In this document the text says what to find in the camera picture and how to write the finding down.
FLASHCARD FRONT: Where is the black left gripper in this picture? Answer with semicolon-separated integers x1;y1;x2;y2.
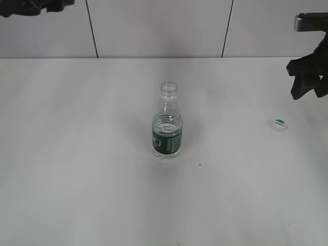
1;0;75;17

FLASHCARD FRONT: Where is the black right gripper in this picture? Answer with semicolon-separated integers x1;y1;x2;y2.
286;32;328;100

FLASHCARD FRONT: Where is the clear green-label water bottle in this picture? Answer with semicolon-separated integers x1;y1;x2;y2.
152;82;183;160

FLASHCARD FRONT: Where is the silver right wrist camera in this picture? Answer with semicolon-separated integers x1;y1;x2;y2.
294;12;328;32

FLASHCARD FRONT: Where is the white green bottle cap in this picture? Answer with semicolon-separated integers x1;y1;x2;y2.
271;119;288;132

